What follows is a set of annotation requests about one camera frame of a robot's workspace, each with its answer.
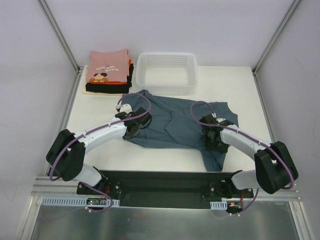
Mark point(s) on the white cable duct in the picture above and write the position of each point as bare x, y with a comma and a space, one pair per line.
219, 205
67, 201

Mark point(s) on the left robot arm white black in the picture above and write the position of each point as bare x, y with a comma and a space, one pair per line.
67, 153

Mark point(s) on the left aluminium frame post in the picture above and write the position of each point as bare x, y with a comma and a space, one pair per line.
58, 33

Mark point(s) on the aluminium side rail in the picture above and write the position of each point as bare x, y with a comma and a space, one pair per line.
69, 103
272, 92

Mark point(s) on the left aluminium side rail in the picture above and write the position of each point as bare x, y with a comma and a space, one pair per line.
69, 103

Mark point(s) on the right white cable duct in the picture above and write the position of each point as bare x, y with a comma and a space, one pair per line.
219, 205

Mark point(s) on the blue-grey t shirt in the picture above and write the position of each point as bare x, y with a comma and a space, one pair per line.
175, 125

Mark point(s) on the right aluminium side rail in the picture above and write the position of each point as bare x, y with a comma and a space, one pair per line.
272, 92

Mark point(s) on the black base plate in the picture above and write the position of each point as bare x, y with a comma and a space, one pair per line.
182, 190

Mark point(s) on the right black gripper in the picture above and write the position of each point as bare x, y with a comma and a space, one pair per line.
208, 136

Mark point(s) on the pink folded t shirt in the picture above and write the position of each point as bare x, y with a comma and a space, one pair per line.
99, 61

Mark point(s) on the orange folded t shirt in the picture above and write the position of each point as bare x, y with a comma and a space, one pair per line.
115, 76

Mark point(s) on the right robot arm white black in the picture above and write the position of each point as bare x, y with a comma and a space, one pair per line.
274, 168

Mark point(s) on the front aluminium rail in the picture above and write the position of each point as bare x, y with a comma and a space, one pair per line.
44, 187

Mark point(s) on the left white cable duct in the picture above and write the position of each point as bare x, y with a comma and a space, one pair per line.
67, 201

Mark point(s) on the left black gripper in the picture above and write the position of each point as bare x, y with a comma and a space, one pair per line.
142, 119

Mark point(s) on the white plastic basket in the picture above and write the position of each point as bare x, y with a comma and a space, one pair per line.
167, 73

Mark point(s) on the black folded t shirt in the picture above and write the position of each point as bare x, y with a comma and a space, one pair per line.
112, 89

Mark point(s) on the right aluminium frame post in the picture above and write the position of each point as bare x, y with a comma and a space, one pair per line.
277, 34

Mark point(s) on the aluminium frame post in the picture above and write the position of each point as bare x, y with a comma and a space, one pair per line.
277, 34
58, 33

